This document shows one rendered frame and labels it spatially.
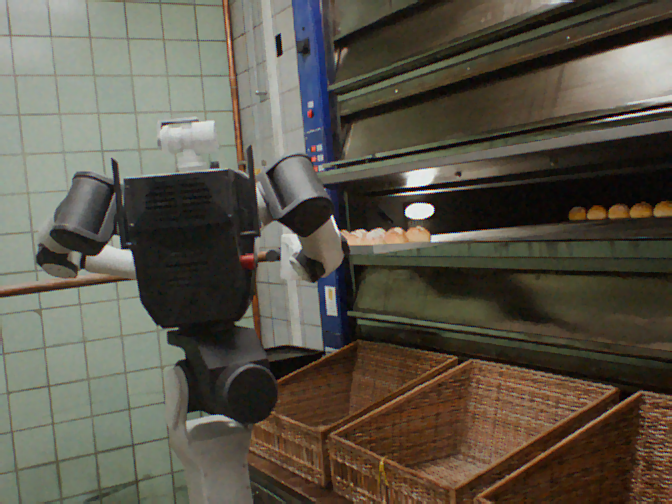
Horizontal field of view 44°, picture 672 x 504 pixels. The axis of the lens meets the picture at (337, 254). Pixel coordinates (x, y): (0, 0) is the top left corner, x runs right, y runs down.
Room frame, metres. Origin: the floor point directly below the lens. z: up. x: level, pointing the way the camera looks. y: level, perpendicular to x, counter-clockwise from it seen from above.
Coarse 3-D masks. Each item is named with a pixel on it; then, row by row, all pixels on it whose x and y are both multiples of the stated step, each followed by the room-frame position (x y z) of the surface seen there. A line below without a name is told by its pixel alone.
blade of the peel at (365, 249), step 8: (432, 240) 2.56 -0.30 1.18; (440, 240) 2.52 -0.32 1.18; (448, 240) 2.47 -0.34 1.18; (456, 240) 2.43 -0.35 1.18; (464, 240) 2.39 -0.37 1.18; (352, 248) 2.32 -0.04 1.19; (360, 248) 2.28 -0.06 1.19; (368, 248) 2.25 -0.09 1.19; (376, 248) 2.23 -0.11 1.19; (384, 248) 2.24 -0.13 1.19; (392, 248) 2.26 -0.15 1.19; (400, 248) 2.27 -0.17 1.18; (408, 248) 2.28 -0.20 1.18
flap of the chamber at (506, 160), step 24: (528, 144) 1.85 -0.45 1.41; (552, 144) 1.79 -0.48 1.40; (576, 144) 1.72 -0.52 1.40; (600, 144) 1.69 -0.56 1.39; (624, 144) 1.67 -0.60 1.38; (648, 144) 1.66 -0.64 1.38; (384, 168) 2.39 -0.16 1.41; (408, 168) 2.28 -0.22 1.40; (432, 168) 2.19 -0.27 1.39; (456, 168) 2.16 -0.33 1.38; (480, 168) 2.13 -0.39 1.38; (504, 168) 2.10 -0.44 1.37; (528, 168) 2.08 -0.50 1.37; (552, 168) 2.05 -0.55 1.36; (360, 192) 2.87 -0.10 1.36
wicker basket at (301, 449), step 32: (352, 352) 2.80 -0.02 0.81; (384, 352) 2.66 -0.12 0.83; (416, 352) 2.51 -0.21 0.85; (288, 384) 2.67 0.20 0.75; (320, 384) 2.73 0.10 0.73; (352, 384) 2.79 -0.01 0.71; (384, 384) 2.63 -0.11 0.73; (416, 384) 2.27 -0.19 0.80; (288, 416) 2.67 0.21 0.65; (320, 416) 2.73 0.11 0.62; (352, 416) 2.16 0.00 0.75; (256, 448) 2.49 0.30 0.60; (288, 448) 2.30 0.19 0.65; (320, 448) 2.12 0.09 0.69; (320, 480) 2.13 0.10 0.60
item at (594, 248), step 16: (512, 240) 2.23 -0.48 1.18; (528, 240) 2.16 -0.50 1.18; (544, 240) 2.09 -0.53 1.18; (560, 240) 2.03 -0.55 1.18; (576, 240) 1.97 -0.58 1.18; (592, 240) 1.92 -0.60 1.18; (608, 240) 1.87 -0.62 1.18; (624, 240) 1.82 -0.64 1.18; (640, 240) 1.78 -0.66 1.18; (656, 240) 1.74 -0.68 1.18; (416, 256) 2.54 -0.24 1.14; (432, 256) 2.46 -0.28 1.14; (448, 256) 2.39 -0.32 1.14; (464, 256) 2.33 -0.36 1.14; (480, 256) 2.26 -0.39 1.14; (496, 256) 2.20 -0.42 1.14; (512, 256) 2.15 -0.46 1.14; (528, 256) 2.09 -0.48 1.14; (544, 256) 2.04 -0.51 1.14; (560, 256) 1.99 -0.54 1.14; (576, 256) 1.95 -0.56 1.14; (592, 256) 1.90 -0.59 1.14; (608, 256) 1.86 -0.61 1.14; (624, 256) 1.82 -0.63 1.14; (640, 256) 1.78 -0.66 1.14; (656, 256) 1.74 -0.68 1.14
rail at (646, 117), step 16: (656, 112) 1.55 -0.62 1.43; (560, 128) 1.77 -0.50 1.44; (576, 128) 1.73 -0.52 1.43; (592, 128) 1.69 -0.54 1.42; (608, 128) 1.65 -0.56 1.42; (480, 144) 2.01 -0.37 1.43; (496, 144) 1.95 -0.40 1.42; (512, 144) 1.90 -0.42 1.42; (384, 160) 2.39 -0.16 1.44; (400, 160) 2.32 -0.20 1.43; (416, 160) 2.25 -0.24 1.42; (320, 176) 2.74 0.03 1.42
